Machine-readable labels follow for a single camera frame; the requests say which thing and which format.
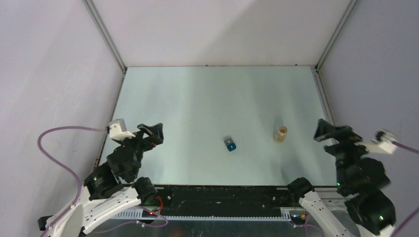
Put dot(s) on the white slotted cable duct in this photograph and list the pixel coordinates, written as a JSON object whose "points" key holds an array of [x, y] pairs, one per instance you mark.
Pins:
{"points": [[139, 214]]}

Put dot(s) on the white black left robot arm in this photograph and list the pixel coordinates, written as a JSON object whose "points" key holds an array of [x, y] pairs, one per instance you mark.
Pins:
{"points": [[109, 189]]}

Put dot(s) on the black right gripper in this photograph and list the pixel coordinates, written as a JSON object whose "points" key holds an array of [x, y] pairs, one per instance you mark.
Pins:
{"points": [[325, 129]]}

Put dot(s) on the teal and clear pill box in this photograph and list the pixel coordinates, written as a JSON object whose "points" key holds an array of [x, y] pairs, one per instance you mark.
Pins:
{"points": [[230, 144]]}

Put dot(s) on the aluminium frame post right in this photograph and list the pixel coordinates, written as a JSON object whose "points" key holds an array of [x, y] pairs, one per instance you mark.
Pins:
{"points": [[336, 33]]}

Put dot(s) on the aluminium frame post left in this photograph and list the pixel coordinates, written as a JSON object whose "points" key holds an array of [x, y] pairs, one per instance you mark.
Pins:
{"points": [[100, 24]]}

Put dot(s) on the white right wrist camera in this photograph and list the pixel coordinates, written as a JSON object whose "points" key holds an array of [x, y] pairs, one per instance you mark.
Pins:
{"points": [[383, 143]]}

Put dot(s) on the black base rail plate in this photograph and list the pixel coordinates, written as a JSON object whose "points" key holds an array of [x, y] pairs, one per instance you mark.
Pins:
{"points": [[223, 201]]}

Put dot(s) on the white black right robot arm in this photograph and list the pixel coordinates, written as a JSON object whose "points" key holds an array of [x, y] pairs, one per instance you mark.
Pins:
{"points": [[359, 179]]}

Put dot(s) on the aluminium frame post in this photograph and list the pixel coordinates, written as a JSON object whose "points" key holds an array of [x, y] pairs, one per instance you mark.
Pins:
{"points": [[336, 33], [100, 24]]}

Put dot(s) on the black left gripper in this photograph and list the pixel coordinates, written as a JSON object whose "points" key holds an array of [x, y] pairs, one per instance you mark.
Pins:
{"points": [[156, 138]]}

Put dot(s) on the aluminium right side rail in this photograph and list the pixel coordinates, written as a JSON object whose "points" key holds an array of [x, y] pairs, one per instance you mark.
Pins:
{"points": [[325, 103]]}

